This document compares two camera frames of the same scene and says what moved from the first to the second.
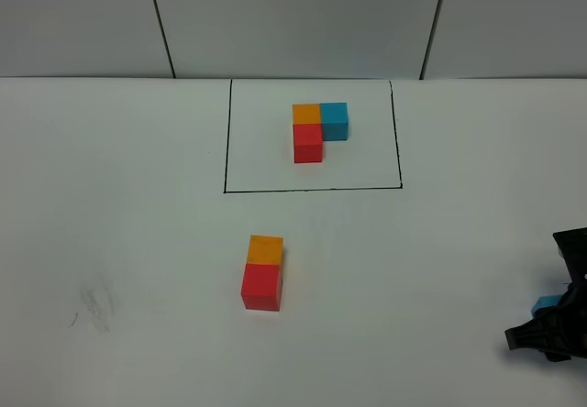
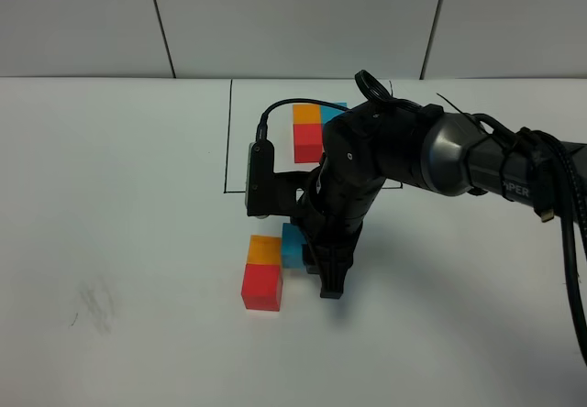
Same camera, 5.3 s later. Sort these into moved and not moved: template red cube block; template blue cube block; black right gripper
Moved: black right gripper
Not moved: template blue cube block; template red cube block
